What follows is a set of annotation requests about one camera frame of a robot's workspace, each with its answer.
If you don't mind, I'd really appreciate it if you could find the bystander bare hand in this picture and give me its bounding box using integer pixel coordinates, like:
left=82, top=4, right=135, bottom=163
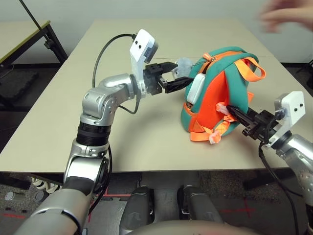
left=259, top=0, right=313, bottom=34

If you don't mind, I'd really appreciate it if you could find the grey robot right leg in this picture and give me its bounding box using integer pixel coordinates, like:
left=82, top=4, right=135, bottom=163
left=178, top=185, right=224, bottom=223

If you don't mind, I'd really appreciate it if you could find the white coiled cable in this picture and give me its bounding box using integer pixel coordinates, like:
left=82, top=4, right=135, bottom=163
left=31, top=176, right=62, bottom=194

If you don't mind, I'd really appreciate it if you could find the grey robot left leg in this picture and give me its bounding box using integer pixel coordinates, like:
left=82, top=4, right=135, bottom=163
left=121, top=186, right=155, bottom=235

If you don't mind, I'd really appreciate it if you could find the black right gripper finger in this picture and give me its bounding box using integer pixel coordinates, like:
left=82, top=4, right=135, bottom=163
left=230, top=112, right=253, bottom=128
left=226, top=105, right=256, bottom=121

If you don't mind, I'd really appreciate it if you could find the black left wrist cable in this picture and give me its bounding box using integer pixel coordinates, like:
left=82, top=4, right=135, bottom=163
left=92, top=33, right=140, bottom=115

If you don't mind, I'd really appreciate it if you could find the thin black pole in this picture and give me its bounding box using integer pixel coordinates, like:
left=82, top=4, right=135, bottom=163
left=18, top=0, right=42, bottom=31

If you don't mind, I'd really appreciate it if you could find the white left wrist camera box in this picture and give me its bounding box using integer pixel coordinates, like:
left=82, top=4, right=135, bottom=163
left=129, top=28, right=159, bottom=96

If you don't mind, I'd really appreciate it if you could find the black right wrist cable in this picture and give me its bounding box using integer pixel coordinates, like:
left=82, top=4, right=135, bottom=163
left=258, top=110, right=300, bottom=235

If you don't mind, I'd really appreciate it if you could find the black textured floor mat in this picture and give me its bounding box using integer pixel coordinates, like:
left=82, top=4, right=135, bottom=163
left=0, top=70, right=40, bottom=98

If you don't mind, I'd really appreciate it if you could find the beige robot torso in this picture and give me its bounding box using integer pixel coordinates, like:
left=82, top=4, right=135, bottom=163
left=132, top=219, right=255, bottom=235

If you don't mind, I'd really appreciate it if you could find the white plastic pencil case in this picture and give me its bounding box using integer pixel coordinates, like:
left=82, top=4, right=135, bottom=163
left=186, top=73, right=206, bottom=105

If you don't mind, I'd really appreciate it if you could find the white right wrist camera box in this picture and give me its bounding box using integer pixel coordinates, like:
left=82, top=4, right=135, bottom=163
left=265, top=91, right=306, bottom=149

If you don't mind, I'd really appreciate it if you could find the beige side table black frame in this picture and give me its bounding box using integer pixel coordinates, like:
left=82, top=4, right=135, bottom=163
left=0, top=20, right=68, bottom=71

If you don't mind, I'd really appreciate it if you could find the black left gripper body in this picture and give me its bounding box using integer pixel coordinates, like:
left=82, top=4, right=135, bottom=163
left=143, top=62, right=170, bottom=96

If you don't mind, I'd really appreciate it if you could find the grey robot leg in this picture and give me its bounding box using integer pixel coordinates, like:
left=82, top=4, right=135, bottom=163
left=121, top=186, right=155, bottom=235
left=178, top=185, right=224, bottom=223

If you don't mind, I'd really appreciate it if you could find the teal and orange backpack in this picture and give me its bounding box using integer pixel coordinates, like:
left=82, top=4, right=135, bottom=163
left=171, top=46, right=267, bottom=145

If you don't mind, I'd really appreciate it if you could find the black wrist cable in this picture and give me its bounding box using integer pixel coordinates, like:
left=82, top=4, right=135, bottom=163
left=92, top=33, right=140, bottom=115
left=258, top=110, right=300, bottom=235

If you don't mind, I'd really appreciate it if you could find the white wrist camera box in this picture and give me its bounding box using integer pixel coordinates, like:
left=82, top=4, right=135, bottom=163
left=265, top=91, right=306, bottom=149
left=129, top=28, right=159, bottom=96

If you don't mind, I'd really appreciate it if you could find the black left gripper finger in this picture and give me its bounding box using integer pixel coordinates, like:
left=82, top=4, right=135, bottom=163
left=158, top=61, right=179, bottom=74
left=158, top=76, right=195, bottom=94

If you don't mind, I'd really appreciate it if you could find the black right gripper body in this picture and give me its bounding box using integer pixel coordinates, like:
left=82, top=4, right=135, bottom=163
left=242, top=110, right=282, bottom=142

